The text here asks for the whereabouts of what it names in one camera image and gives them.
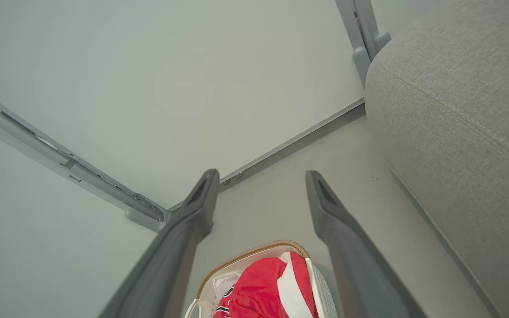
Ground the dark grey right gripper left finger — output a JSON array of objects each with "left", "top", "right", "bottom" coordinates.
[{"left": 98, "top": 169, "right": 220, "bottom": 318}]

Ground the grey partition foot right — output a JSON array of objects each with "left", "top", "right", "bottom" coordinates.
[{"left": 335, "top": 0, "right": 391, "bottom": 87}]

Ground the grey partition base rail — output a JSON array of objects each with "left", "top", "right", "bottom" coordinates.
[{"left": 166, "top": 98, "right": 366, "bottom": 212}]

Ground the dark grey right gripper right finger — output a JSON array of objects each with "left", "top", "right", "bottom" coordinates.
[{"left": 305, "top": 170, "right": 428, "bottom": 318}]

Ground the white laundry basket brown rim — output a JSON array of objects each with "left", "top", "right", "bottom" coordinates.
[{"left": 185, "top": 240, "right": 339, "bottom": 318}]

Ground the grey partition foot bracket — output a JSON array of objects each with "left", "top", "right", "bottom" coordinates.
[{"left": 125, "top": 208, "right": 167, "bottom": 232}]

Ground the red jersey with white trim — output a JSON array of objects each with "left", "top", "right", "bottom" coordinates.
[{"left": 213, "top": 252, "right": 319, "bottom": 318}]

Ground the grey fabric sofa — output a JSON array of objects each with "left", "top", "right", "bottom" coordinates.
[{"left": 364, "top": 0, "right": 509, "bottom": 318}]

